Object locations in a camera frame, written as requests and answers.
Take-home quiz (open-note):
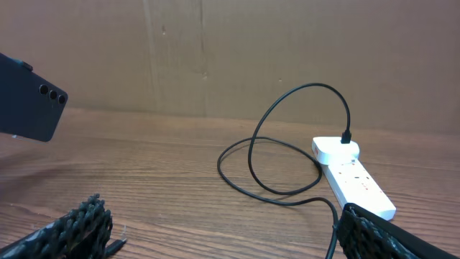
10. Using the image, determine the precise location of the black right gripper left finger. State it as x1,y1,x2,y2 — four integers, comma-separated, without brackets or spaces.
1,194,113,259

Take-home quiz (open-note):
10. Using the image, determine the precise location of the dark Samsung Galaxy smartphone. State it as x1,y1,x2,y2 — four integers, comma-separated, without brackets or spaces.
1,54,68,142

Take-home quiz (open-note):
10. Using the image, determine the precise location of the white power strip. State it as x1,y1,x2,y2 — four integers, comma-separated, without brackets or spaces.
321,160,396,221

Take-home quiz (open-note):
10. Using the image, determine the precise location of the brown cardboard backdrop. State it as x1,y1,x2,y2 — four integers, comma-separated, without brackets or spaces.
1,1,459,135

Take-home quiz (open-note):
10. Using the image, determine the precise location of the white USB wall charger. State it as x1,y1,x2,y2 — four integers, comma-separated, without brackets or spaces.
312,137,360,165

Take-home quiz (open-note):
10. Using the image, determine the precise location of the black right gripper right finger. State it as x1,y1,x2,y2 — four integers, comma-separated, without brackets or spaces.
337,203,459,259

